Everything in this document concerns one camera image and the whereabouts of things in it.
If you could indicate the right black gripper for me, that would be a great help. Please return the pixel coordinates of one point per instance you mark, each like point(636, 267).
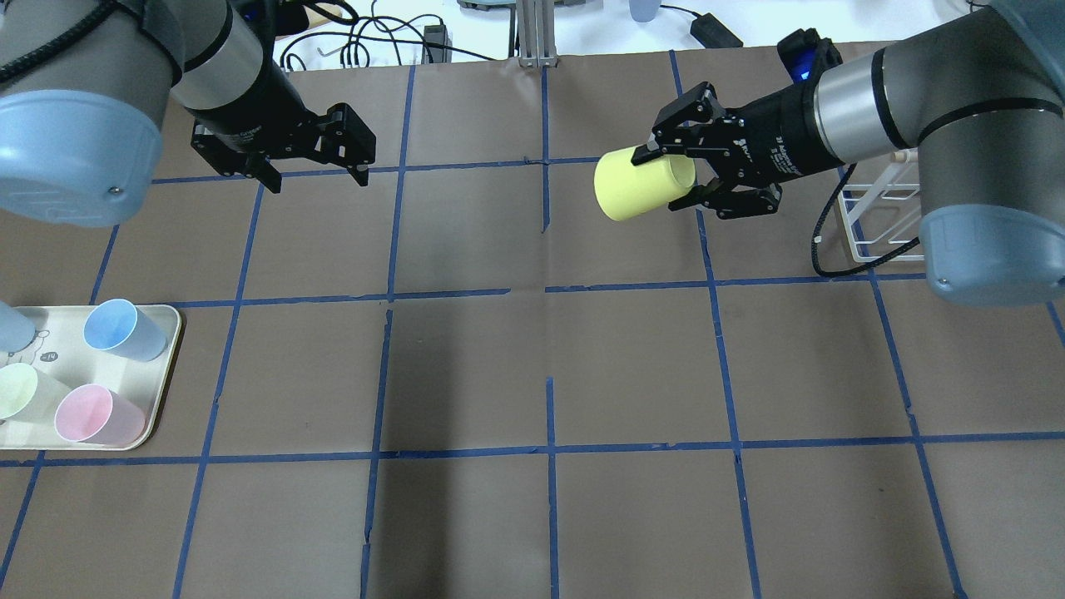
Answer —
point(774, 126)

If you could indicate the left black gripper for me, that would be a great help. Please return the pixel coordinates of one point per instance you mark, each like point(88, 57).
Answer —
point(252, 106)

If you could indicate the yellow plastic cup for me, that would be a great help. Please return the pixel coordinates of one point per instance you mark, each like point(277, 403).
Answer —
point(624, 191)

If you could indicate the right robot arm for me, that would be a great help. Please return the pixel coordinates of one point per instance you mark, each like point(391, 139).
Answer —
point(981, 101)

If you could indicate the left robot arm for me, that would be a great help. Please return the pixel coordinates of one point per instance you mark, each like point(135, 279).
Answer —
point(85, 86)

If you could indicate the blue cup on desk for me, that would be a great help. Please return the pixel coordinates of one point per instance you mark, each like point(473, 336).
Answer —
point(643, 11)

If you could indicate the blue plastic cup near pink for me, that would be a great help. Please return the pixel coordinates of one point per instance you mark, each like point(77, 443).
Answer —
point(118, 327)

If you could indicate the light blue plastic cup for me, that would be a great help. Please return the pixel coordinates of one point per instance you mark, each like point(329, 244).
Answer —
point(17, 330)

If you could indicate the cream plastic cup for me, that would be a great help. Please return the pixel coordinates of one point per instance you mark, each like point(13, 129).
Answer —
point(29, 395)

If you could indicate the black power adapter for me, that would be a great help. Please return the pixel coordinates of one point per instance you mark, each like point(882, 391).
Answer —
point(713, 34)

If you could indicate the white plastic tray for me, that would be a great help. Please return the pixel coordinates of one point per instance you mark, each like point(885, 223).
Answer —
point(59, 350)

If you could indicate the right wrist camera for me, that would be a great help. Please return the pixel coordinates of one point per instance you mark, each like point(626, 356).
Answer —
point(805, 54)

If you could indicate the aluminium frame post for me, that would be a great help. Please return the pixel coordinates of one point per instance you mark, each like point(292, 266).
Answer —
point(535, 27)

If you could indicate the white wire cup rack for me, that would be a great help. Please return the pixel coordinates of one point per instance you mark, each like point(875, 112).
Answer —
point(880, 205)

